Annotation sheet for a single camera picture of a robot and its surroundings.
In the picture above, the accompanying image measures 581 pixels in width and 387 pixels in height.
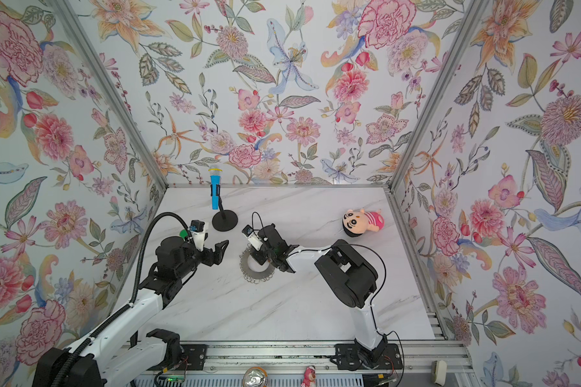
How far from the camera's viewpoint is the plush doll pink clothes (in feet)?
3.27

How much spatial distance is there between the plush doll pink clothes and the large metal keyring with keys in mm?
351

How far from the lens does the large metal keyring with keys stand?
36.2 inches
